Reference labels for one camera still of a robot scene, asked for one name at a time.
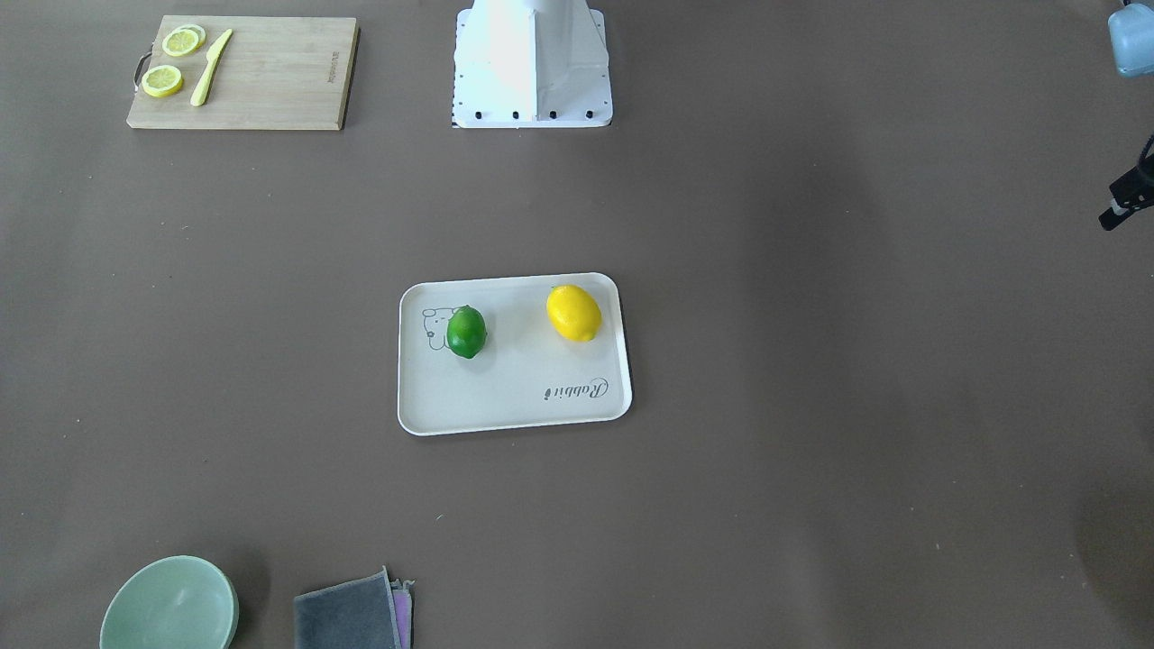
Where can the grey folded cloth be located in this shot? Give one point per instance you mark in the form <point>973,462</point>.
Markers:
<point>355,614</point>

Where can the green lime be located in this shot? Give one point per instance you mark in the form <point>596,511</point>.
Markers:
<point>466,332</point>

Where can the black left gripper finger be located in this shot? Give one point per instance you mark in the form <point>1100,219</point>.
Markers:
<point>1131,192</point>

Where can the yellow plastic knife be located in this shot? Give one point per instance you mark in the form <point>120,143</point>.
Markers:
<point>205,82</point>

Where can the lower lemon slice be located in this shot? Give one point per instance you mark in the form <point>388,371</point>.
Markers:
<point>161,81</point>

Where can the white rabbit tray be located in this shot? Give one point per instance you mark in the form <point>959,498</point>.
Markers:
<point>526,375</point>

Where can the bamboo cutting board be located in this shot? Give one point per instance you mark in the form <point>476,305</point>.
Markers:
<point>291,73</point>

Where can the yellow lemon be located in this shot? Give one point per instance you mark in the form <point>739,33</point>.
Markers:
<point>573,312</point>

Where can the lemon slice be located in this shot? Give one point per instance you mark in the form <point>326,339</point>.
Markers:
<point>184,40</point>
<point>161,81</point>

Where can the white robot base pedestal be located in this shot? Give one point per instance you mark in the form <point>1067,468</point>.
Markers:
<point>531,64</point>

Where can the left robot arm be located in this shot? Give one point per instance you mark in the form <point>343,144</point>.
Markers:
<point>1131,35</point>

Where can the pink cloth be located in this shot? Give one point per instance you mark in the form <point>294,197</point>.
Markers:
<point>404,608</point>

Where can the pale green bowl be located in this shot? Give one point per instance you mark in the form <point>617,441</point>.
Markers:
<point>175,602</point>

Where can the upper lemon slice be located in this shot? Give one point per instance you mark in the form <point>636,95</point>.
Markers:
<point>184,40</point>

